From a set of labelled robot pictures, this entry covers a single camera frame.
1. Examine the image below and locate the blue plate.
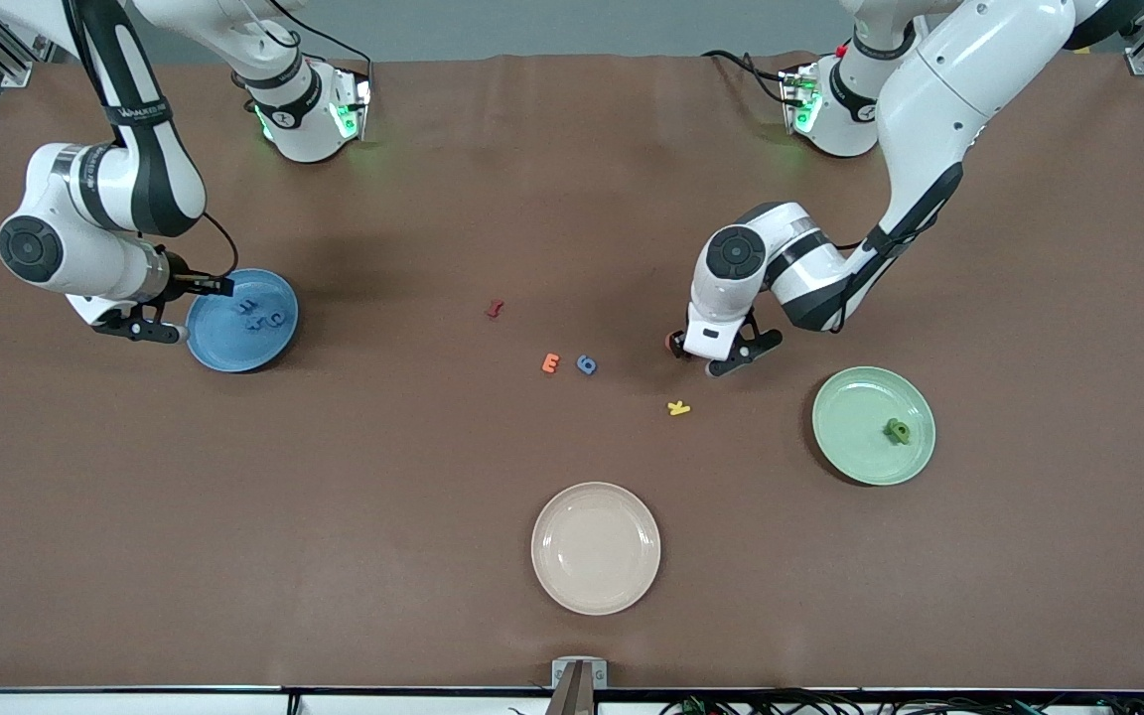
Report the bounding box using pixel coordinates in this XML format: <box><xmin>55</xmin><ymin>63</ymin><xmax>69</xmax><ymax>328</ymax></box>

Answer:
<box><xmin>185</xmin><ymin>268</ymin><xmax>300</xmax><ymax>374</ymax></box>

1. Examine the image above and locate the green plate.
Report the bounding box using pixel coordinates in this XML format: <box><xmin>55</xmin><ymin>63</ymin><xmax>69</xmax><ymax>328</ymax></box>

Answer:
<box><xmin>811</xmin><ymin>365</ymin><xmax>936</xmax><ymax>487</ymax></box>

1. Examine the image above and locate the beige plate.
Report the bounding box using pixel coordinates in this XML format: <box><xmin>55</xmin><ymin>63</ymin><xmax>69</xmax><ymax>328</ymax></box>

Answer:
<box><xmin>530</xmin><ymin>482</ymin><xmax>662</xmax><ymax>617</ymax></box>

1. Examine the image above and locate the brown table cover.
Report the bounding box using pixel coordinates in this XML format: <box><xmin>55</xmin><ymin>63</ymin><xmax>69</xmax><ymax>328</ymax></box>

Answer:
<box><xmin>0</xmin><ymin>50</ymin><xmax>1144</xmax><ymax>691</ymax></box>

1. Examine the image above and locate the black arm base cable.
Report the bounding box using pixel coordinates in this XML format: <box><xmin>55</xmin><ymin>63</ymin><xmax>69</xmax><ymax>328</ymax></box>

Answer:
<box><xmin>699</xmin><ymin>48</ymin><xmax>799</xmax><ymax>108</ymax></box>
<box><xmin>264</xmin><ymin>0</ymin><xmax>376</xmax><ymax>90</ymax></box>

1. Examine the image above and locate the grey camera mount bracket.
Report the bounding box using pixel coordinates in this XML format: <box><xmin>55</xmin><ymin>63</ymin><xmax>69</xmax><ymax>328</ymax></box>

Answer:
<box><xmin>544</xmin><ymin>656</ymin><xmax>610</xmax><ymax>715</ymax></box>

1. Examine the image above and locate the black cable bundle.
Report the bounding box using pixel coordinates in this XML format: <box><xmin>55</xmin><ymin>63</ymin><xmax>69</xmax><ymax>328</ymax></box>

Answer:
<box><xmin>661</xmin><ymin>685</ymin><xmax>1144</xmax><ymax>715</ymax></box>

